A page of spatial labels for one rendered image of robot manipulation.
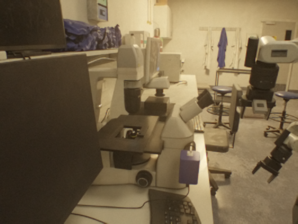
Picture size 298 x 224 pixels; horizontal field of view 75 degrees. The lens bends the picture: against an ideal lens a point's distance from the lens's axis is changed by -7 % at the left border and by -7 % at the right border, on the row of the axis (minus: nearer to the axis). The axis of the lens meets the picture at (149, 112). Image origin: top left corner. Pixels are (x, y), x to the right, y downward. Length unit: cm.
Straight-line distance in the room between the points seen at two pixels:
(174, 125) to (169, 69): 239
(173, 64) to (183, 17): 368
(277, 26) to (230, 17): 134
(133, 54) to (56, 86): 37
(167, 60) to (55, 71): 268
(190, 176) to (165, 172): 16
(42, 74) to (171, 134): 48
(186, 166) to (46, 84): 45
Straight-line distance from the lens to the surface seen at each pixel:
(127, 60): 76
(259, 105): 77
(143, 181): 81
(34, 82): 41
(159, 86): 148
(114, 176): 87
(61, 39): 113
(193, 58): 659
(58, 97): 47
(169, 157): 79
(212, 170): 221
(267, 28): 690
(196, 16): 663
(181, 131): 74
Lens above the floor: 129
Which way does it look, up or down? 18 degrees down
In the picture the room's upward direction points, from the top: straight up
